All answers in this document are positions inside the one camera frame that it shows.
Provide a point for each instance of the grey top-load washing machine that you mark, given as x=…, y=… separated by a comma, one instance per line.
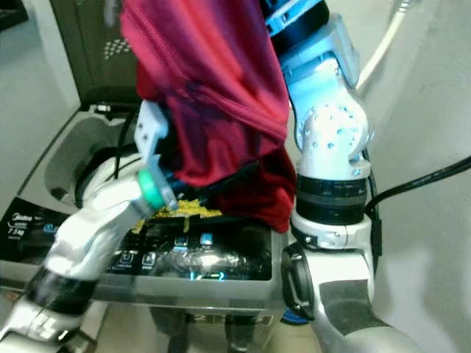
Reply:
x=235, y=279

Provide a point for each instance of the blue round object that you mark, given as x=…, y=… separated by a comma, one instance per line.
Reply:
x=291, y=316

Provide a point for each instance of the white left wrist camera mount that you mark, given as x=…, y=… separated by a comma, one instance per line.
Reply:
x=151, y=136

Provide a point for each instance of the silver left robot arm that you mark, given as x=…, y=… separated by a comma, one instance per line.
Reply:
x=88, y=228

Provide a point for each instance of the red garment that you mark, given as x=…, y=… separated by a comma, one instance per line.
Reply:
x=206, y=81

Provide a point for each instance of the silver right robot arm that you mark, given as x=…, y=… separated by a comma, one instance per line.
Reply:
x=331, y=140

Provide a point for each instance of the dark tinted washer lid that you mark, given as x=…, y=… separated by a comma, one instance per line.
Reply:
x=96, y=73

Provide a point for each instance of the dark window frame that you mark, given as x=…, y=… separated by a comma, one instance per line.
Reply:
x=11, y=11

